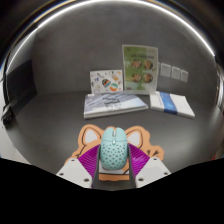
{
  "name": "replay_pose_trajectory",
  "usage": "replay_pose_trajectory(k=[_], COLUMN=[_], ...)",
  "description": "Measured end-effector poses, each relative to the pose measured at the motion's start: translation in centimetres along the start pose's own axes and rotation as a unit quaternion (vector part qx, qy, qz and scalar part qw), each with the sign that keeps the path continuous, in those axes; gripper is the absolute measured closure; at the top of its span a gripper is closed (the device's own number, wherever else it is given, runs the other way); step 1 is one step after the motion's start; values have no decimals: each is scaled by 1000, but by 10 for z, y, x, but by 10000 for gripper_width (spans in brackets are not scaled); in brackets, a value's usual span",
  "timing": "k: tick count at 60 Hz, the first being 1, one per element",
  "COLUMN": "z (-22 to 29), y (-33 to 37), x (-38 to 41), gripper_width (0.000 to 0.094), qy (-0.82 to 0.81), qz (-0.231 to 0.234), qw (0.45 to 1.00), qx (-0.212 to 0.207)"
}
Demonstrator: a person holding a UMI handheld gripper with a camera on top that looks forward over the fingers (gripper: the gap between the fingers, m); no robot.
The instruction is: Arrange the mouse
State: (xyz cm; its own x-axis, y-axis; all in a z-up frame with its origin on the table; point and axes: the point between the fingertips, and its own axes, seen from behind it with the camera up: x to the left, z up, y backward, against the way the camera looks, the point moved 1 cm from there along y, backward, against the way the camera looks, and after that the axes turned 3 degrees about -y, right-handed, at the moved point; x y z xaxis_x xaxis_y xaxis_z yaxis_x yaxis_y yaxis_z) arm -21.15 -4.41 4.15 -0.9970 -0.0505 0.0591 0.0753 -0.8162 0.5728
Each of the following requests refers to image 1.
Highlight black flat panel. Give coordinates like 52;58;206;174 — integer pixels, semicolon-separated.
4;59;38;111

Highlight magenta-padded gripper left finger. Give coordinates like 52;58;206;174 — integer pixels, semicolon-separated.
55;143;102;189

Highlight small black device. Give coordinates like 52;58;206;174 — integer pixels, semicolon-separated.
0;99;18;125

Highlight grey patterned book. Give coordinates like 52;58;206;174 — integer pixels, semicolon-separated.
83;92;149;120

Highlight orange corgi-shaped mouse pad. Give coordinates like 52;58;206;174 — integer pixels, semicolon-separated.
69;123;165;183

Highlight white card with colourful stickers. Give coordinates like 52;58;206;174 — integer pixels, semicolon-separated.
89;69;124;95

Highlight white book with blue stripe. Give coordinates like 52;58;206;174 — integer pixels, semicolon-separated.
149;90;196;119

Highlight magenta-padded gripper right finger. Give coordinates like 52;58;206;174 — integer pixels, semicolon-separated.
127;143;172;189

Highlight mint green perforated computer mouse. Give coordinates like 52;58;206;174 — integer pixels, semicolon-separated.
99;126;129;171

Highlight green standing menu card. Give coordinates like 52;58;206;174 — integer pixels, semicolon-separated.
121;44;159;95

